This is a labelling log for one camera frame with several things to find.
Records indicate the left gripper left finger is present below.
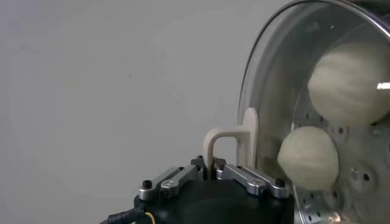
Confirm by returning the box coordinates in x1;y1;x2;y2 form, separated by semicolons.
137;155;204;201

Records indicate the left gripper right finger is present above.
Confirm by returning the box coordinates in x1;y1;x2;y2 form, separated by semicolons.
213;156;290;199

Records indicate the glass lid with cream handle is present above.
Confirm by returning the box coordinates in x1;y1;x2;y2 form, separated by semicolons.
203;0;390;224

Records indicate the white steamed baozi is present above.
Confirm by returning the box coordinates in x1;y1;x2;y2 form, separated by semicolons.
277;126;339;192
307;41;390;127

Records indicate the stainless steel steamer basket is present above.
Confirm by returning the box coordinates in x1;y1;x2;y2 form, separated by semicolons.
237;0;390;224

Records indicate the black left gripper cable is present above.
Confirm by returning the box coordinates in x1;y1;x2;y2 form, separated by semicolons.
99;206;156;224

